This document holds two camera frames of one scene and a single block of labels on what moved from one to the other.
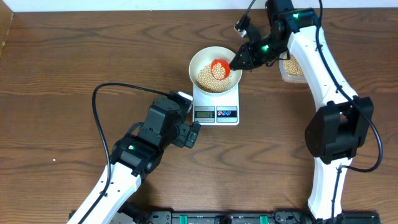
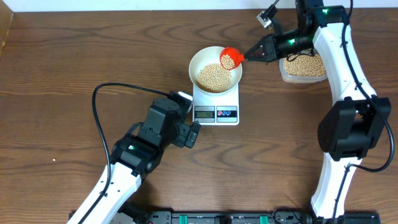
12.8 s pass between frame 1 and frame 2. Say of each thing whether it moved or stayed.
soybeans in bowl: stayed
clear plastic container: stayed
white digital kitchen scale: stayed
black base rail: stayed
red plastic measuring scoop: moved
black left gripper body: stayed
